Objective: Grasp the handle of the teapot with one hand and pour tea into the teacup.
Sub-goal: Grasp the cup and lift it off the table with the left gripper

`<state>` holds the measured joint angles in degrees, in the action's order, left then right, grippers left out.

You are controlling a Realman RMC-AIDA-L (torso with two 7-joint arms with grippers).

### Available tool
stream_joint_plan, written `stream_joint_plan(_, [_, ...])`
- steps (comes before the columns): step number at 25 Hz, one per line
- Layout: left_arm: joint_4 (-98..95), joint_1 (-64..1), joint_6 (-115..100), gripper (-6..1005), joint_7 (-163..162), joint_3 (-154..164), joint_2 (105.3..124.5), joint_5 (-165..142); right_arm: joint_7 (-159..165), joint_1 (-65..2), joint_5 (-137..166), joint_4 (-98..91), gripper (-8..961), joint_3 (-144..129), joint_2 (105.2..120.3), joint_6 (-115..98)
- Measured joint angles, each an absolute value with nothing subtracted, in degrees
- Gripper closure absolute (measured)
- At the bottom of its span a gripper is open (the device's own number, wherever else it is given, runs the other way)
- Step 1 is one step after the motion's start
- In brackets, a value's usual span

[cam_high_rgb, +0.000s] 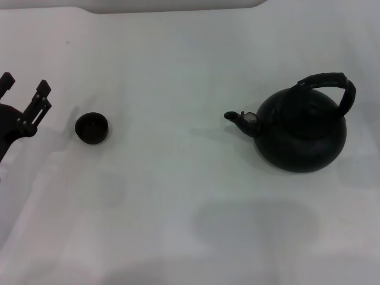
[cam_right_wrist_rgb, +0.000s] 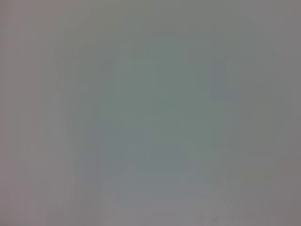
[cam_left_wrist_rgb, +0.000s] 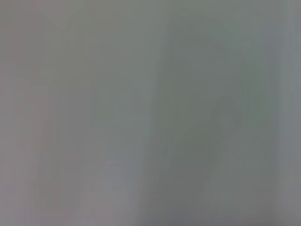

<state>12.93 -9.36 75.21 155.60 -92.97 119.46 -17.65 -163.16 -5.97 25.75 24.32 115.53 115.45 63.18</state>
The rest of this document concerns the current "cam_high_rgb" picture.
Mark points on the small dark brown teacup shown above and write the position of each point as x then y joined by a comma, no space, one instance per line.
92,130

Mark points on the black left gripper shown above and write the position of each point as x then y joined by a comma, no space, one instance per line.
9,124

